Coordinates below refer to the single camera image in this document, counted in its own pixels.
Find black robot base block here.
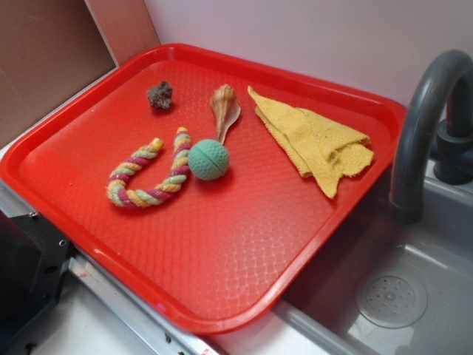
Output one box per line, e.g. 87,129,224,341
1,213,70,346

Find brown spiral sea shell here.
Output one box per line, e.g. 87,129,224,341
210,84,241,144

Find red plastic tray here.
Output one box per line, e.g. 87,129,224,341
1,44,405,334

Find green rubber ball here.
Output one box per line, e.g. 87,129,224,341
188,139,230,181

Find yellow folded cloth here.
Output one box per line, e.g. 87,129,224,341
248,87,374,199

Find dark brown rock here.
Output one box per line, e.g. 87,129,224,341
146,81,174,109

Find grey plastic sink basin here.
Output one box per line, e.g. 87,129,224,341
274,174,472,354

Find round sink drain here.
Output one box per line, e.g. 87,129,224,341
355,269,428,329

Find grey curved faucet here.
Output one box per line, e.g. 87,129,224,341
389,50,472,224

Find brown cardboard panel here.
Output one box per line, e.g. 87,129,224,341
1,1,160,146

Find multicolour braided rope toy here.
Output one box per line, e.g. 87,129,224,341
106,126,192,209

